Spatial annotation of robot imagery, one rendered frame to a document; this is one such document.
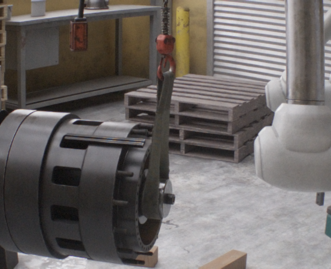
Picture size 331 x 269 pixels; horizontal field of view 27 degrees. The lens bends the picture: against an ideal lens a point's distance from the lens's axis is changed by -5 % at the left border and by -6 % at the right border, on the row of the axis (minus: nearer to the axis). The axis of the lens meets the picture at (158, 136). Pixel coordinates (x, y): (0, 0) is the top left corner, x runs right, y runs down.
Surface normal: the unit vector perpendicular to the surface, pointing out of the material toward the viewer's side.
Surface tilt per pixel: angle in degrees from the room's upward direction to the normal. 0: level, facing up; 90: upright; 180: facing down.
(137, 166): 42
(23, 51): 90
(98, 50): 90
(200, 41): 90
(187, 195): 0
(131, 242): 124
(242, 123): 90
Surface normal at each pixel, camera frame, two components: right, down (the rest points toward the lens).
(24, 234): -0.25, 0.58
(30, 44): 0.74, 0.18
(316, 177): -0.07, 0.51
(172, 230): 0.00, -0.97
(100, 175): -0.22, -0.31
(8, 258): 0.98, 0.05
